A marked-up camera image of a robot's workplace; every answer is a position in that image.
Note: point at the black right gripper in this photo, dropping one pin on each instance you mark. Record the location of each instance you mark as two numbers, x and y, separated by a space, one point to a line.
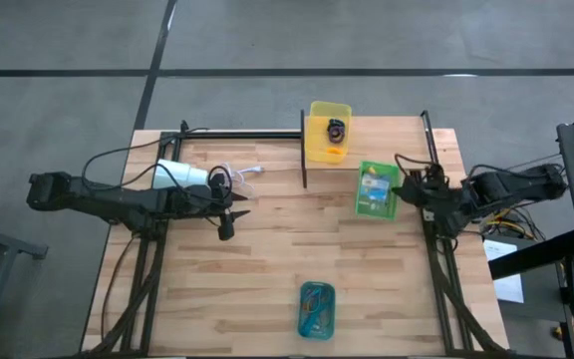
429 189

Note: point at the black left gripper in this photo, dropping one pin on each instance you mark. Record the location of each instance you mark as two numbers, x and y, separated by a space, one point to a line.
217 199

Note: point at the green plastic bin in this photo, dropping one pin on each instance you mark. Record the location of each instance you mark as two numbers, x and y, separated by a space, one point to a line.
394 209

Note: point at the green yellow crayon box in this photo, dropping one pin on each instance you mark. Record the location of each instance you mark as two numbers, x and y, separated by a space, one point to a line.
374 192

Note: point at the yellow glue tube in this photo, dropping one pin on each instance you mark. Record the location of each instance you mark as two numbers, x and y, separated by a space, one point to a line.
372 170

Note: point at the orange coil wristband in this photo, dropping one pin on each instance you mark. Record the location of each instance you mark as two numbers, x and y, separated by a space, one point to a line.
335 148

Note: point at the yellow plastic bin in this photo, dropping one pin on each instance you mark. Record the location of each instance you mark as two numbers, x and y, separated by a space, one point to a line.
317 149

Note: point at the black coil wristband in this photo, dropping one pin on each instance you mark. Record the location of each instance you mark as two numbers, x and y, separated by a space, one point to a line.
331 123

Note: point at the green coil wristband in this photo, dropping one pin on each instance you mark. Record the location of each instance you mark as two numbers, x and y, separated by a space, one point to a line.
322 299

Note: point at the teal plastic bin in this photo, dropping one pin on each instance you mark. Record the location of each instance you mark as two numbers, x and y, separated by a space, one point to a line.
307 329

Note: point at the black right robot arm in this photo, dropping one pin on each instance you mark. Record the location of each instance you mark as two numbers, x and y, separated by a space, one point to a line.
506 192

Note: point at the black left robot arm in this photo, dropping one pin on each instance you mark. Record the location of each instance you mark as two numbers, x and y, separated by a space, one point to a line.
107 199

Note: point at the wooden shelf riser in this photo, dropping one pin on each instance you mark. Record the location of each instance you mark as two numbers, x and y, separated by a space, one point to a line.
391 139

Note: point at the white paper sheet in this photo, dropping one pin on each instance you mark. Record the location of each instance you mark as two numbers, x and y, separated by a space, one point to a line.
508 284

